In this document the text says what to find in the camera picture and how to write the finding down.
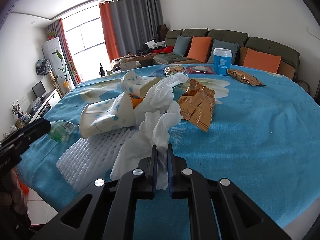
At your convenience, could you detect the crushed paper cup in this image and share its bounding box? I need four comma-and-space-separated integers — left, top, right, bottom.
120, 71, 162, 98
79, 92, 136, 138

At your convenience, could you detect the white tissue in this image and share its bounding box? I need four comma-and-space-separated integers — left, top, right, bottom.
110, 73, 188, 190

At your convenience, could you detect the clear green snack wrapper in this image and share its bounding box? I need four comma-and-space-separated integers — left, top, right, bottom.
163, 64, 185, 77

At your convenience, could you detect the person left hand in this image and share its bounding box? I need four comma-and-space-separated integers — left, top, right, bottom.
1, 169, 28, 231

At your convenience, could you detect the white foam fruit net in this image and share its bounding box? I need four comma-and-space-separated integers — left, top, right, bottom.
56, 128, 135, 192

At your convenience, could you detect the small black monitor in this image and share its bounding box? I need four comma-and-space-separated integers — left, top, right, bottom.
31, 81, 46, 98

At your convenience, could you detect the white black tv cabinet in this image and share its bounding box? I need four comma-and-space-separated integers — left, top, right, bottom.
27, 89, 61, 124

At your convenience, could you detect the blue floral tablecloth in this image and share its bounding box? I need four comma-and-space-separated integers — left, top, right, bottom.
17, 66, 319, 239

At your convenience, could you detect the potted green plant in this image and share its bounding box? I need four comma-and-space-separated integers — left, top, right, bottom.
53, 49, 73, 93

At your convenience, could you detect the gold snack wrapper crumpled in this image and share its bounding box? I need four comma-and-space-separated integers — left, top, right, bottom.
178, 79, 215, 132

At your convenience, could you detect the white standing air conditioner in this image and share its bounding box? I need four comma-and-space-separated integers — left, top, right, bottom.
42, 37, 65, 80

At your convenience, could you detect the grey orange curtain left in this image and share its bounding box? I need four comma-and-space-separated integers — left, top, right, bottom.
45, 18, 82, 86

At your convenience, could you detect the grey orange curtain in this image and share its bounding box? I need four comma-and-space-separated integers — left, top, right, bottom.
99, 0, 163, 61
45, 18, 82, 86

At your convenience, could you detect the gold snack packet far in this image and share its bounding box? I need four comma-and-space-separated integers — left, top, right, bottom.
227, 69, 264, 87

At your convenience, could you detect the dark red snack packet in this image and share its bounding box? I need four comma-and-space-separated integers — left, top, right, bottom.
186, 66, 215, 74

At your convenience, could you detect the blue paper coffee cup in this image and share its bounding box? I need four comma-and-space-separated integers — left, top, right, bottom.
213, 48, 233, 75

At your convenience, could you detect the orange cushion right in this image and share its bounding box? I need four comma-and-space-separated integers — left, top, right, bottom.
243, 49, 281, 73

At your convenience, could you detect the orange cushion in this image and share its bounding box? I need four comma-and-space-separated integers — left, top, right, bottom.
187, 36, 212, 63
243, 49, 281, 73

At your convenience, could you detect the orange cushion middle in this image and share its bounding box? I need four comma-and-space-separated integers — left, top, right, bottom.
187, 36, 212, 63

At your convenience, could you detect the blue-grey cushion near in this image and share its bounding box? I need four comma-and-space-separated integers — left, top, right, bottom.
207, 39, 239, 64

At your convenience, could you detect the blue-grey cushion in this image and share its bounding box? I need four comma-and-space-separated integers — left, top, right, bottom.
172, 35, 191, 57
207, 39, 239, 64

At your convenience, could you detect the dark green sectional sofa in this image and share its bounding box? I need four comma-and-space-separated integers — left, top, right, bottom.
152, 29, 310, 93

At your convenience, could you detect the blue-grey cushion far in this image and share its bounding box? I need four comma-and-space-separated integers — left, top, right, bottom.
172, 35, 191, 57

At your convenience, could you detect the grey orange curtain right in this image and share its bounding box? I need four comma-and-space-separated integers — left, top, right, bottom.
99, 0, 163, 61

